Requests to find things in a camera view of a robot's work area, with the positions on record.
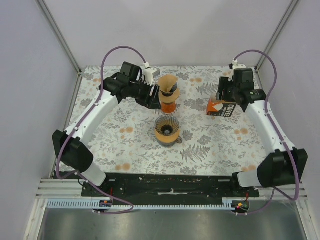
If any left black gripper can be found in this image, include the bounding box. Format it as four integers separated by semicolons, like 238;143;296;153
129;79;162;111

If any orange coffee filter box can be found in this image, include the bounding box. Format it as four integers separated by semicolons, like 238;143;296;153
206;93;237;118

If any brown paper coffee filter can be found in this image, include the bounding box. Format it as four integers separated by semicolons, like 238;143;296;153
157;74;178;93

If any wooden ring dripper stand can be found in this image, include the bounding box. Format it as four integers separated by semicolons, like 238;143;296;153
158;88;180;104

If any orange glass carafe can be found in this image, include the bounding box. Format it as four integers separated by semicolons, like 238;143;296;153
161;101;176;114

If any grey glass dripper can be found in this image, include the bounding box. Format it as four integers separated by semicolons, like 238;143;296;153
154;115;180;136

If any grey glass carafe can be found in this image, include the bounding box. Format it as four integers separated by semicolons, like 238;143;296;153
157;136;183;147

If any blue glass dripper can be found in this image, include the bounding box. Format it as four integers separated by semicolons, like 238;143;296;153
160;82;178;97

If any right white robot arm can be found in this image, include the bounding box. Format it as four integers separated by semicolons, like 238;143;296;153
216;64;308;197

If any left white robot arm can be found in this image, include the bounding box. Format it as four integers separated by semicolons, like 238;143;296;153
52;62;161;197

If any floral tablecloth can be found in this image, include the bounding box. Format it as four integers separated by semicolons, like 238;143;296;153
55;65;276;179

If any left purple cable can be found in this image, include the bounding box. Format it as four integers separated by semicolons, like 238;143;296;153
55;46;147;181

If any purple cable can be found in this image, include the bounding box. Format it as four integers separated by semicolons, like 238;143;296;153
232;49;301;216
55;46;147;181

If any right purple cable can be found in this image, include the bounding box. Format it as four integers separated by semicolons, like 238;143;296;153
232;49;301;216

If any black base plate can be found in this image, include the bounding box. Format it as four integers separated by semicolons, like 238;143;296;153
81;170;260;206

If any aluminium frame rail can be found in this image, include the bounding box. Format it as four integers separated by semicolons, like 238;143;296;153
36;178;86;198

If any white cable duct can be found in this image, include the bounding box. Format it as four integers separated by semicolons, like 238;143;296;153
46;198;241;211

